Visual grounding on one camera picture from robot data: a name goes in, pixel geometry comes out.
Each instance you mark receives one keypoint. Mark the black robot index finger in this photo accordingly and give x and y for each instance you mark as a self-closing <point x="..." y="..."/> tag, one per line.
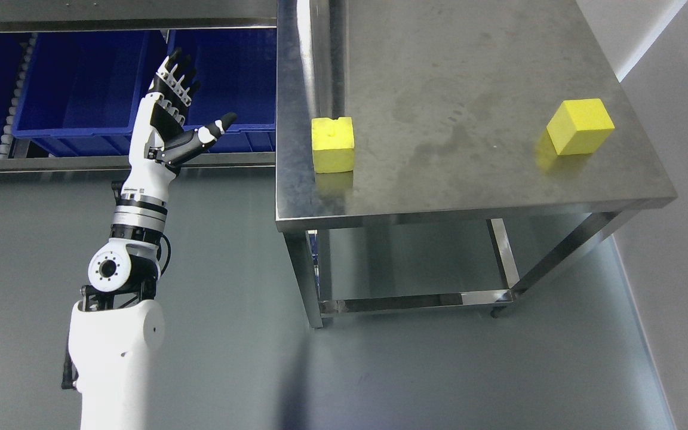
<point x="187" y="92"/>

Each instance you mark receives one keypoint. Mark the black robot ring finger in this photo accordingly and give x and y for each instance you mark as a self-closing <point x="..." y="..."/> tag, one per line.
<point x="185" y="62"/>

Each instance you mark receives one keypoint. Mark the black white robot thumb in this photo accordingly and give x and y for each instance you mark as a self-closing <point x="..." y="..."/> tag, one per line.
<point x="189" y="144"/>

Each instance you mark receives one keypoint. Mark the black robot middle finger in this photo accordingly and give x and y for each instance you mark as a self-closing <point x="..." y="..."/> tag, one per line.
<point x="179" y="74"/>

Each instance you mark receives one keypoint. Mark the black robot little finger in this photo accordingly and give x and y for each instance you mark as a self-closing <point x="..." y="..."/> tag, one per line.
<point x="165" y="78"/>

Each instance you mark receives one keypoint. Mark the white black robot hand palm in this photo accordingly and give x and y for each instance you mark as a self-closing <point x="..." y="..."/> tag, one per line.
<point x="154" y="125"/>

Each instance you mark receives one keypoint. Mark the yellow foam block with notch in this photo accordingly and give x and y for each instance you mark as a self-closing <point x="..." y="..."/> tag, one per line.
<point x="333" y="145"/>

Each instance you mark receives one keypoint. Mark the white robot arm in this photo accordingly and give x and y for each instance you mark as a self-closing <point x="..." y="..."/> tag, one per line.
<point x="117" y="327"/>

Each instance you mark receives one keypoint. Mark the metal roller shelf rack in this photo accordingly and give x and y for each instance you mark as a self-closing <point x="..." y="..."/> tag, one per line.
<point x="119" y="163"/>

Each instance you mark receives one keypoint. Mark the yellow foam cube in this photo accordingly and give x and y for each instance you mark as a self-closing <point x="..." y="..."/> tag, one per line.
<point x="579" y="127"/>

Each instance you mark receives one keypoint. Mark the stainless steel table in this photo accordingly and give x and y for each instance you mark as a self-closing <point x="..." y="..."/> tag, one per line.
<point x="449" y="102"/>

